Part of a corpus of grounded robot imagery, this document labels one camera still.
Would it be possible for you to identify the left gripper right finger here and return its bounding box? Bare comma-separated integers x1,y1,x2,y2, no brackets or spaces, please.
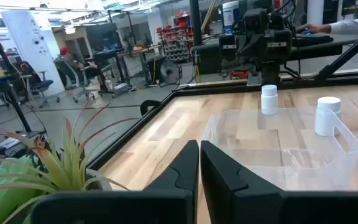
200,140,358,224

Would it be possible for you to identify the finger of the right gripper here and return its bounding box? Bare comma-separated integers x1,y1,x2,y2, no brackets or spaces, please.
250,30,266,62
237,32,252,62

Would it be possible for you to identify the black pillar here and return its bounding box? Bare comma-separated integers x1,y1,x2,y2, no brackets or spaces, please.
189,0,203,47

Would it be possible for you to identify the succulent in white patterned pot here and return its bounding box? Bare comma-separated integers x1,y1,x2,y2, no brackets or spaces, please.
0,96,142,224

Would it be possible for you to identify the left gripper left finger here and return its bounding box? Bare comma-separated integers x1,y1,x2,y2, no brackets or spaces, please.
30,139,200,224

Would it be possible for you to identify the white printed banner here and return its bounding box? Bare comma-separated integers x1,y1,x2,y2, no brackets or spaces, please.
1,9,65,96

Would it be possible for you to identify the clear plastic basket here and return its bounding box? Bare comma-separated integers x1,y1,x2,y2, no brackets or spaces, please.
200,107,358,191

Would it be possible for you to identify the black office chair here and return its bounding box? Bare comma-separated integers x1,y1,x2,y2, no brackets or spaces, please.
22,62,61,108
70,67,98,103

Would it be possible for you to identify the white pill bottle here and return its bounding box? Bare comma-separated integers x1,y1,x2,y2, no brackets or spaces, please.
260,84,278,116
314,96,342,138

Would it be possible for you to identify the black aluminium table frame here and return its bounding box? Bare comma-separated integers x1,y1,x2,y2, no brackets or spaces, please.
87,24,358,170

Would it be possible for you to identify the person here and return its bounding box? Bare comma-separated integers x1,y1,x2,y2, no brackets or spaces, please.
57,46,108,91

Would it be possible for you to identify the shelf with red bins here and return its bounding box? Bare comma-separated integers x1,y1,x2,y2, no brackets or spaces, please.
156,12,195,63

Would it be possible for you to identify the white tub blue label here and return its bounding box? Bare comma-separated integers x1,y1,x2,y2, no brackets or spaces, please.
221,0,241,34

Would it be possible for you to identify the black standing desk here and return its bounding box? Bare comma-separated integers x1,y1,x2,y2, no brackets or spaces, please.
0,30,48,156

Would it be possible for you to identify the black floor fan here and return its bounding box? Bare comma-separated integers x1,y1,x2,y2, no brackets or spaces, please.
158,58,183,88

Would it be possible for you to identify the person's forearm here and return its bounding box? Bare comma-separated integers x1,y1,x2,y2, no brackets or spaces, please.
329,15,358,35

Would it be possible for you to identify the black keyboard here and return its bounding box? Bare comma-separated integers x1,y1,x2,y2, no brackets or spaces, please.
292,34,334,47

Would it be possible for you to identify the large black screen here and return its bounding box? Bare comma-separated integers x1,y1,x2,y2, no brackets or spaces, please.
84,22,121,54

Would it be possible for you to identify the person's hand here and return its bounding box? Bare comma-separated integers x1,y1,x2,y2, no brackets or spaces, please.
296,23,332,35

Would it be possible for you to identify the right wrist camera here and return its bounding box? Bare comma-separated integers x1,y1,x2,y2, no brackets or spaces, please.
242,7,270,32

